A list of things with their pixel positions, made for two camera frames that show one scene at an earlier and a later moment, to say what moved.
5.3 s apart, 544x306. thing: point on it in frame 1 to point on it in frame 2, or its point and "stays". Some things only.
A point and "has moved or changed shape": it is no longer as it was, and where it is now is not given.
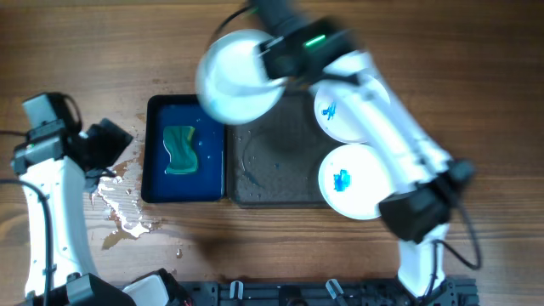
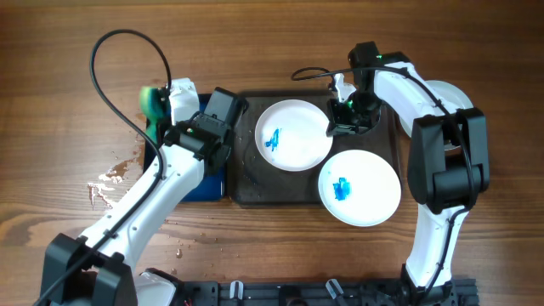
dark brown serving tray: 274,162 stays
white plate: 353,178 stays
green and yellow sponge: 179,143 has moved or changed shape
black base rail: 454,291 stays
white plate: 346,111 has moved or changed shape
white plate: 231,81 to 291,135
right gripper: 269,74 to 339,125
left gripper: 113,139 to 165,121
